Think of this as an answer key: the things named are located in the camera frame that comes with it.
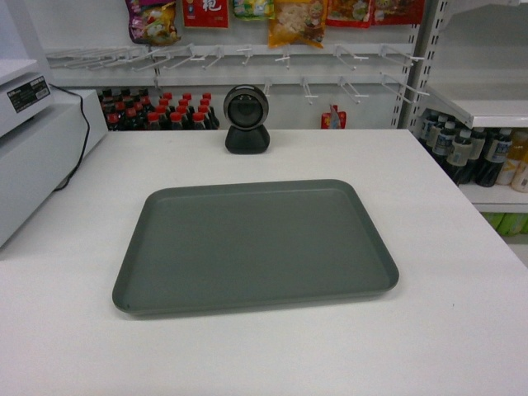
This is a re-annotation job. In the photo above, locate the red snack bag hanging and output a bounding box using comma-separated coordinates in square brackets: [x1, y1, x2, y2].
[182, 0, 229, 29]

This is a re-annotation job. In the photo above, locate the white checkout counter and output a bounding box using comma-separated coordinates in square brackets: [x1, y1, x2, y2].
[1, 130, 527, 395]

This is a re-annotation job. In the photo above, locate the white cash register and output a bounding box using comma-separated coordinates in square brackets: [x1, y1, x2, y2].
[1, 59, 54, 136]

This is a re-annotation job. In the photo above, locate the black register cable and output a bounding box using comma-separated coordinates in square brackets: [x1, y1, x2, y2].
[48, 82, 92, 192]

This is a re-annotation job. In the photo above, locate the grey rectangular serving tray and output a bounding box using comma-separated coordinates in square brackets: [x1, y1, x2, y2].
[112, 179, 399, 315]

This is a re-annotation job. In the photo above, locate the black round barcode scanner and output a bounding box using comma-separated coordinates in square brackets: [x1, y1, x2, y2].
[224, 84, 271, 154]

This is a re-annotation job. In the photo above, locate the yellow snack bag hanging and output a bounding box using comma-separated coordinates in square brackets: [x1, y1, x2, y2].
[267, 0, 328, 49]

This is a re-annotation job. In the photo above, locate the purple snack bag hanging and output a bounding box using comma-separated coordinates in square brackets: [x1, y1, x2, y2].
[125, 0, 180, 46]

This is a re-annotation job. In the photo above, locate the white cash drawer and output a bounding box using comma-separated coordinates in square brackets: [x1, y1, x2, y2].
[1, 89, 108, 244]

